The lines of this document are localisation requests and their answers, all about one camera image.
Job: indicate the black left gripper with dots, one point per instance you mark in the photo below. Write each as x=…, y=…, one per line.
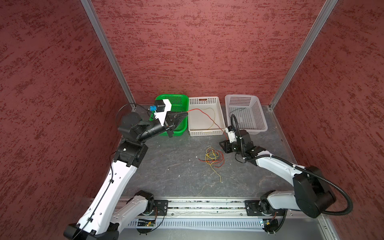
x=171, y=124

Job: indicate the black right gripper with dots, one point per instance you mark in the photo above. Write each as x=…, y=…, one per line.
x=226, y=144

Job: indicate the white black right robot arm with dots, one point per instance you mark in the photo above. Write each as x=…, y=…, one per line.
x=310, y=195

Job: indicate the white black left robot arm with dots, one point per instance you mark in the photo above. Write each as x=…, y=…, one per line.
x=101, y=221

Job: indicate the green plastic basket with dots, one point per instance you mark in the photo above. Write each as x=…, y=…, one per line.
x=180, y=103

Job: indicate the cream perforated basket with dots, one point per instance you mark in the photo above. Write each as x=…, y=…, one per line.
x=205, y=117

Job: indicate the translucent white slotted basket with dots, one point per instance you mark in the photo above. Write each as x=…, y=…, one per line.
x=248, y=111

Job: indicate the right small circuit board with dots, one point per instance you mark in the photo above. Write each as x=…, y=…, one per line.
x=270, y=226

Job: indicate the small circuit board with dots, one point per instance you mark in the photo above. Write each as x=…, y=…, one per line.
x=146, y=223
x=270, y=226

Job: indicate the left small circuit board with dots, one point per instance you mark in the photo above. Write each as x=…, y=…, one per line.
x=146, y=223

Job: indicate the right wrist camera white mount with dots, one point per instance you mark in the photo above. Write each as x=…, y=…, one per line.
x=231, y=134

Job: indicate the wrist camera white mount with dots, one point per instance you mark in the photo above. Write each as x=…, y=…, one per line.
x=160, y=109
x=231, y=134

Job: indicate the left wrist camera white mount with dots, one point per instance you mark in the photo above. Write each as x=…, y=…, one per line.
x=160, y=109

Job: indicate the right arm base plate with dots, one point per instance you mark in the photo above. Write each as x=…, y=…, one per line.
x=253, y=207

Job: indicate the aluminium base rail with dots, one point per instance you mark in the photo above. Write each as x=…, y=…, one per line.
x=292, y=225

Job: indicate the white slotted cable duct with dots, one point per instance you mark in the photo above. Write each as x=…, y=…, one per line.
x=241, y=224

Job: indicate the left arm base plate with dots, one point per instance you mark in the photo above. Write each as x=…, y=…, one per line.
x=156, y=208

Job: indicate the aluminium corner post left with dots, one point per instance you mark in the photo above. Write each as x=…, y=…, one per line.
x=92, y=15

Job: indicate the aluminium corner post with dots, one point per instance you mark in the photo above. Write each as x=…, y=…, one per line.
x=313, y=33
x=92, y=15

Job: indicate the aluminium corner post right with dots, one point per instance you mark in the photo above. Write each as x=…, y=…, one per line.
x=313, y=33

